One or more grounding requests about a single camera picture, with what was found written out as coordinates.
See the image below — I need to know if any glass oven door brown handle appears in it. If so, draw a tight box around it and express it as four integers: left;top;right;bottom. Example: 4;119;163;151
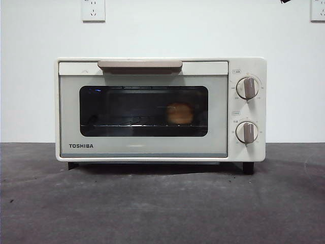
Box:
58;60;229;159

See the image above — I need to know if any cream temperature knob brown grip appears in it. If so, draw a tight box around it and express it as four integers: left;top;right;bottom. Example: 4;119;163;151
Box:
236;77;261;100

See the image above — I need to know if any cream Toshiba toaster oven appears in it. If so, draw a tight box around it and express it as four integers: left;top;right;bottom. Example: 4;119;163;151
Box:
54;57;267;175

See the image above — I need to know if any cream timer knob brown grip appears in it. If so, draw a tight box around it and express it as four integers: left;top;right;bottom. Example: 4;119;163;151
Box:
235;121;259;144

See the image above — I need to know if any golden bread loaf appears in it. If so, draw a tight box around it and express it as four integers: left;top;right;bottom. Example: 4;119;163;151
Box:
166;102;194;126

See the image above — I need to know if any metal wire oven rack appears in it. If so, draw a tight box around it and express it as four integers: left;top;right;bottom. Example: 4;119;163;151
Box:
80;115;204;128

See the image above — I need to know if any white wall socket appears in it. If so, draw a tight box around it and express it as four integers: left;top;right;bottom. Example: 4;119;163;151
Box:
81;0;106;22
310;0;325;22

